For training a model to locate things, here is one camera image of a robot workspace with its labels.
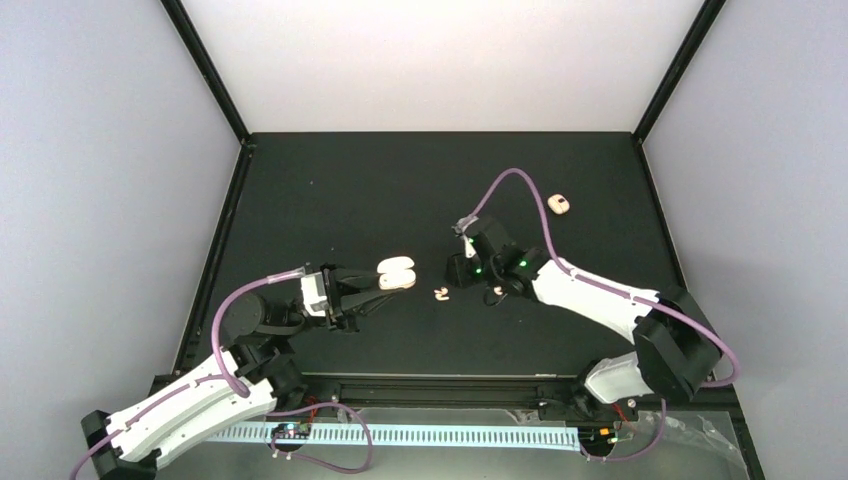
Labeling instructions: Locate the pink earbuds charging case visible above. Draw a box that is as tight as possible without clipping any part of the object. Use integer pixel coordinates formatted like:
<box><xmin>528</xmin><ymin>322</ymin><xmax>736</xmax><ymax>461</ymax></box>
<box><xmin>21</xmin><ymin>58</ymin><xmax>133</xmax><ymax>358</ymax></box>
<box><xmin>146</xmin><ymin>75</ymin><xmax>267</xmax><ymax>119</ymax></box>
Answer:
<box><xmin>377</xmin><ymin>256</ymin><xmax>417</xmax><ymax>291</ymax></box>

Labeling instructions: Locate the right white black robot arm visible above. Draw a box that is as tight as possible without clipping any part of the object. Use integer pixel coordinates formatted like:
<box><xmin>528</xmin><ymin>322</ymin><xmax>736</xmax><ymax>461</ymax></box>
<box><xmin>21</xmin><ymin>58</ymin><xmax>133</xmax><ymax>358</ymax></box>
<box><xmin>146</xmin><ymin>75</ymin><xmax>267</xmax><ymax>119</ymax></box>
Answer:
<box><xmin>446</xmin><ymin>216</ymin><xmax>723</xmax><ymax>419</ymax></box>

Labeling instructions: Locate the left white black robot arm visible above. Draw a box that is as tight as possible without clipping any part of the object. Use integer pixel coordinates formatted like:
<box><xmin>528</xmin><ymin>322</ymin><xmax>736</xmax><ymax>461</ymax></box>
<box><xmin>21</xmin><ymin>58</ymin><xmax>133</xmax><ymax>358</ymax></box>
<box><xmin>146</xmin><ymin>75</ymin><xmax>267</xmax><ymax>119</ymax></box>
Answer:
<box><xmin>69</xmin><ymin>256</ymin><xmax>417</xmax><ymax>479</ymax></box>

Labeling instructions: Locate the small green circuit board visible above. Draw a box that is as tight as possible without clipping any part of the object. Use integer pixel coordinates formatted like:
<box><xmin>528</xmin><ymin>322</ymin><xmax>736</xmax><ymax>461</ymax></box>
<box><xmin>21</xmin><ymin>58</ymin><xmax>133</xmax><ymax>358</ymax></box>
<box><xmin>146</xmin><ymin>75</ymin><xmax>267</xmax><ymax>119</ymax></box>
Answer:
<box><xmin>271</xmin><ymin>422</ymin><xmax>312</xmax><ymax>442</ymax></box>

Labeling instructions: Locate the right base circuit board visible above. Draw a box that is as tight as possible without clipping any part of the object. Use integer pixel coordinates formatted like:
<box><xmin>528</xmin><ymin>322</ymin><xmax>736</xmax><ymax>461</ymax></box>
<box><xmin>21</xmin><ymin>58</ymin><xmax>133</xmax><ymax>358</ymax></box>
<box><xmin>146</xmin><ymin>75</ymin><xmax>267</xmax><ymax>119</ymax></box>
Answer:
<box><xmin>578</xmin><ymin>427</ymin><xmax>633</xmax><ymax>445</ymax></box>

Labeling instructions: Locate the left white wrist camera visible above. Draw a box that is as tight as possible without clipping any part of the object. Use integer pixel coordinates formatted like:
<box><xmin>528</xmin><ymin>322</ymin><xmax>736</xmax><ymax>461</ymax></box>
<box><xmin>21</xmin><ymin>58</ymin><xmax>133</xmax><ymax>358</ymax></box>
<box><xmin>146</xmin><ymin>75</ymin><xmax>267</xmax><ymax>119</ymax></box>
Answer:
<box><xmin>300</xmin><ymin>272</ymin><xmax>329</xmax><ymax>317</ymax></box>

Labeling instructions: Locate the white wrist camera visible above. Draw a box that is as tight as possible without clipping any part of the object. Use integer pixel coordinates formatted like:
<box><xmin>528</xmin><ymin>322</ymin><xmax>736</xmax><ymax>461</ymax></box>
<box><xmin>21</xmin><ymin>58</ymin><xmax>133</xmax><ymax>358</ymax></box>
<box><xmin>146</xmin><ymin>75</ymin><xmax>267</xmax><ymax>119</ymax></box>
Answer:
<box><xmin>300</xmin><ymin>272</ymin><xmax>329</xmax><ymax>317</ymax></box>
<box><xmin>452</xmin><ymin>214</ymin><xmax>479</xmax><ymax>259</ymax></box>

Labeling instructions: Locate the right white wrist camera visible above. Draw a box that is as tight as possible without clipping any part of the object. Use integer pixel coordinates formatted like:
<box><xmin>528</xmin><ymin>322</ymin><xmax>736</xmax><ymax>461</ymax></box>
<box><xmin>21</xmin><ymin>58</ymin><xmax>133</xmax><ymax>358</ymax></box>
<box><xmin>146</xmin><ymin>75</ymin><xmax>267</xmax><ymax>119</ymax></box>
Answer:
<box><xmin>452</xmin><ymin>214</ymin><xmax>479</xmax><ymax>259</ymax></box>

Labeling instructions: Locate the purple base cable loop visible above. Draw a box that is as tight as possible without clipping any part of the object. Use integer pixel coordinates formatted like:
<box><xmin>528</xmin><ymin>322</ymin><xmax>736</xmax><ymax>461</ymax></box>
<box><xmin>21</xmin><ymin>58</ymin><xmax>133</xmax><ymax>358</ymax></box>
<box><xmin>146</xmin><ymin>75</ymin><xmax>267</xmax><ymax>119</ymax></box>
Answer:
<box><xmin>267</xmin><ymin>401</ymin><xmax>378</xmax><ymax>476</ymax></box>

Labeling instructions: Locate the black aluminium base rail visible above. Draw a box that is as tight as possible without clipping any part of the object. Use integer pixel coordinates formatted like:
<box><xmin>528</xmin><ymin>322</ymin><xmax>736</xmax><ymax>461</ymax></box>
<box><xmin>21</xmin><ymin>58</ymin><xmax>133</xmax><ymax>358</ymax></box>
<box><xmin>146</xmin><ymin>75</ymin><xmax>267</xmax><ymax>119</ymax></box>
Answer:
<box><xmin>142</xmin><ymin>372</ymin><xmax>750</xmax><ymax>425</ymax></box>

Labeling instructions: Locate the white slotted cable duct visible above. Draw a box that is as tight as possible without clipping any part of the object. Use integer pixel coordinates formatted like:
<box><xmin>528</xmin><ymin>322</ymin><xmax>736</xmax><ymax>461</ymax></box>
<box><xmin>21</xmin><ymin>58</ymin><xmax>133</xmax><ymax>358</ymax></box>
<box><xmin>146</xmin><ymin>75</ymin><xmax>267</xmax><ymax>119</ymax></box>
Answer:
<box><xmin>209</xmin><ymin>421</ymin><xmax>581</xmax><ymax>452</ymax></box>

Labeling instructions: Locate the left black frame post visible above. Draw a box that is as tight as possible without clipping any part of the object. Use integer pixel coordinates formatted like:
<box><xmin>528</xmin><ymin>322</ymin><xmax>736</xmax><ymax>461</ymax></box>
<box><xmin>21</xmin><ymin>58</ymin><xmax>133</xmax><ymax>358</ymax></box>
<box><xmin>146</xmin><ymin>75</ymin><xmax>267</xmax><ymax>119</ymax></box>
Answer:
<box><xmin>160</xmin><ymin>0</ymin><xmax>254</xmax><ymax>146</ymax></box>

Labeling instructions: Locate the black frame post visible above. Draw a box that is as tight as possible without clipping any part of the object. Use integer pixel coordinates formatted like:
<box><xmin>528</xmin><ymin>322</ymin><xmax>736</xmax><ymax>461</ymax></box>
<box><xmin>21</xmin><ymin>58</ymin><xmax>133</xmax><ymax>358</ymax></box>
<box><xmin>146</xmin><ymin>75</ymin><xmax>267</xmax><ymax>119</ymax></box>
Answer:
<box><xmin>160</xmin><ymin>0</ymin><xmax>254</xmax><ymax>146</ymax></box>
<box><xmin>633</xmin><ymin>0</ymin><xmax>726</xmax><ymax>145</ymax></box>

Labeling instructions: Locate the right black frame post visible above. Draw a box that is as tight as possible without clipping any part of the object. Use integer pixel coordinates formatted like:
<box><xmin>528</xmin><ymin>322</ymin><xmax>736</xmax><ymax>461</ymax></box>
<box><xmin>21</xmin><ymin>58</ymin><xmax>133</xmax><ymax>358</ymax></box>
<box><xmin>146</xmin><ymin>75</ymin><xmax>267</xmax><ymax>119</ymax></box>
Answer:
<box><xmin>633</xmin><ymin>0</ymin><xmax>726</xmax><ymax>145</ymax></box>

